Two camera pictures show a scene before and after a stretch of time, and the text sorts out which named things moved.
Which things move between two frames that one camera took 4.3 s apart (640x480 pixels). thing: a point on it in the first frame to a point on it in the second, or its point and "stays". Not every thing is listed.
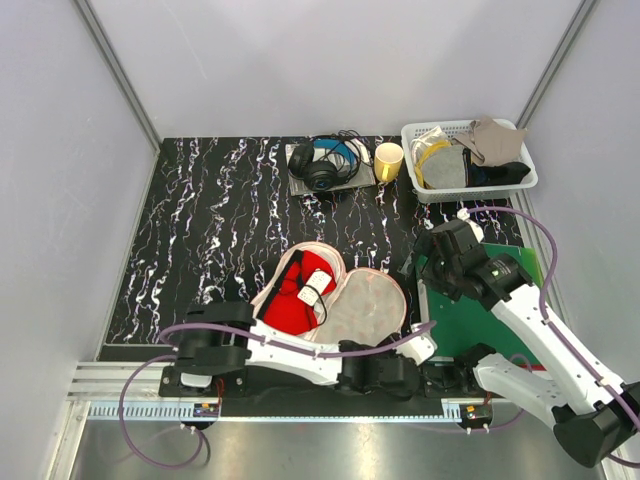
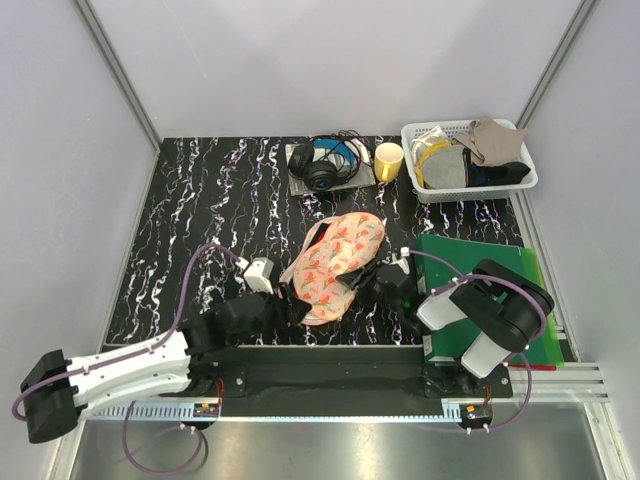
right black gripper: [425, 244] to [353, 279]
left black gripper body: [385, 353] to [272, 317]
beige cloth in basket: [491, 145] stays
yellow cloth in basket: [420, 161] stays
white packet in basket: [420, 144] stays
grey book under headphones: [364, 176] stays
